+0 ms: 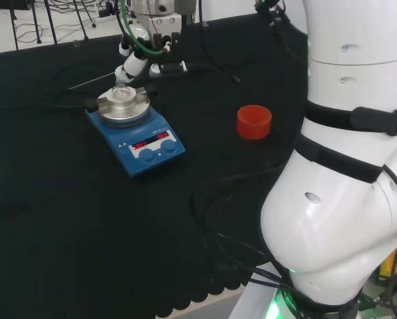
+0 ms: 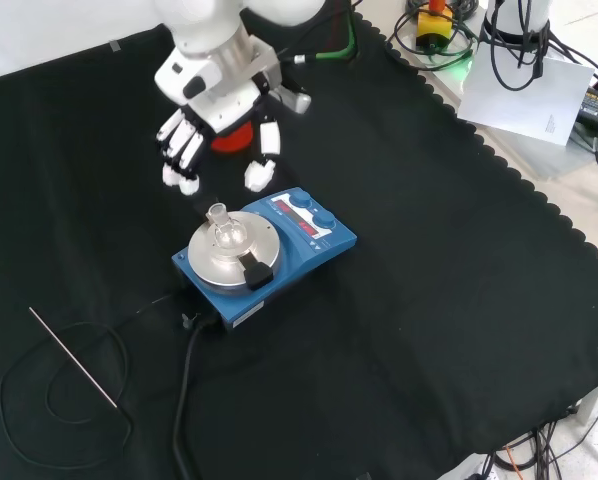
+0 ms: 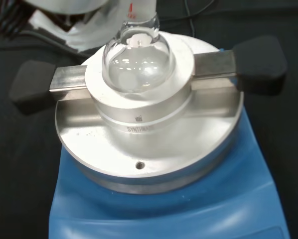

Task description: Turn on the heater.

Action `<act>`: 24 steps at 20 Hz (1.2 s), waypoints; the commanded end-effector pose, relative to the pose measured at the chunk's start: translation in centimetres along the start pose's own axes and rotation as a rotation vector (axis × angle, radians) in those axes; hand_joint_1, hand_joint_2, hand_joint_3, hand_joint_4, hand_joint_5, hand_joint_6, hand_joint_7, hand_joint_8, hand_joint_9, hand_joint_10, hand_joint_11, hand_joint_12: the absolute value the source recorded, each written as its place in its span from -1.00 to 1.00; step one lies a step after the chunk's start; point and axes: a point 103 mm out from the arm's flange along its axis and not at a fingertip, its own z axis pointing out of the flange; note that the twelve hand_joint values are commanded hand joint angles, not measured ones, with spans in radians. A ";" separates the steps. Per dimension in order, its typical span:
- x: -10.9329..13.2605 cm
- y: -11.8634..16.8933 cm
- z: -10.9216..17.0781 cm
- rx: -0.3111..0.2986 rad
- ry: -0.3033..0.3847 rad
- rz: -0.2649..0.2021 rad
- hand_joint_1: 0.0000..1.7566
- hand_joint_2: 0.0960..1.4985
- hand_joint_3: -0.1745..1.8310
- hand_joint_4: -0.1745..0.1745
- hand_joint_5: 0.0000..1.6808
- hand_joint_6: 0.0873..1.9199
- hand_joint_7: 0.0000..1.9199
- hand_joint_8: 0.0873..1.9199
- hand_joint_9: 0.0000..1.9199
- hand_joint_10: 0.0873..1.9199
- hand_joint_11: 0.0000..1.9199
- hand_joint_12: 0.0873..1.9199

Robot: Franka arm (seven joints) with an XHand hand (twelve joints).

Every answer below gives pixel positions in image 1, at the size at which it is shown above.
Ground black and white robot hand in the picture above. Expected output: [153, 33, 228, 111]
[114, 25, 182, 84]

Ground heater with blue base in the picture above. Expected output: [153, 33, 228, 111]
[84, 84, 187, 181]

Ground clear round-bottom flask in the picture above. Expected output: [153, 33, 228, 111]
[110, 84, 131, 102]

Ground thin glass rod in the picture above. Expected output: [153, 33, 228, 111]
[68, 73, 117, 91]

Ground black tripod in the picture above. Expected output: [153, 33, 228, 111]
[8, 0, 90, 51]

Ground red plastic screw cap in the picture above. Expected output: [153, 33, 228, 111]
[236, 104, 273, 141]

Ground black bench cloth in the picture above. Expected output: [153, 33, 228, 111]
[0, 13, 309, 319]

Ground yellow stop button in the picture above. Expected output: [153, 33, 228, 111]
[376, 237, 397, 287]

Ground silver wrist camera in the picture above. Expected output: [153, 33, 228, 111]
[148, 60, 189, 79]

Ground black cable with plug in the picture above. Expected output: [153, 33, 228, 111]
[198, 0, 241, 84]

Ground black cable adapter box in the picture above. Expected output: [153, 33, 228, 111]
[255, 0, 287, 28]

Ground black cable bundle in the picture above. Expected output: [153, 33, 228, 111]
[188, 159, 294, 295]

